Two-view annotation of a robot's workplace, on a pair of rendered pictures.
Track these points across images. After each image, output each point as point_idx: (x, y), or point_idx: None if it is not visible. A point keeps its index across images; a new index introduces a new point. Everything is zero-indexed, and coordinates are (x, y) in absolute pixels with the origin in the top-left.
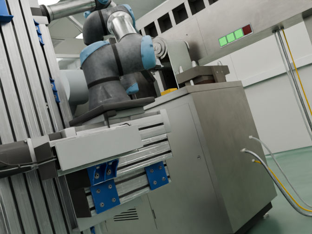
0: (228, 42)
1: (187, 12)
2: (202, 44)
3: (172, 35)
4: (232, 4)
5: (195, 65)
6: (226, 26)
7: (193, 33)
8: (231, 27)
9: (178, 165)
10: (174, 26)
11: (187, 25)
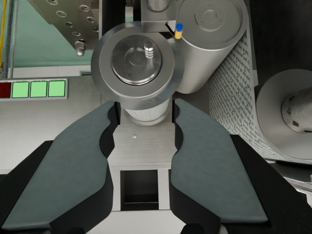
0: (45, 82)
1: (119, 184)
2: (105, 100)
3: (172, 150)
4: (11, 150)
5: None
6: (39, 114)
7: (118, 131)
8: (31, 107)
9: None
10: (161, 168)
11: (127, 154)
